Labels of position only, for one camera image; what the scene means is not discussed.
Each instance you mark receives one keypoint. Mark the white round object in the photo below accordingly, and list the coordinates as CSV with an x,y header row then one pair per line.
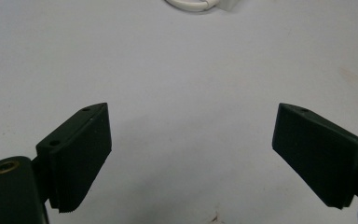
x,y
188,4

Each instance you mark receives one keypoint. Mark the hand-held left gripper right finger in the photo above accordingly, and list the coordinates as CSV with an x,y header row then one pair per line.
x,y
317,155

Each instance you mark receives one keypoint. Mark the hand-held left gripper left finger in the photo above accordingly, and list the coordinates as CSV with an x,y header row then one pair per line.
x,y
74,155

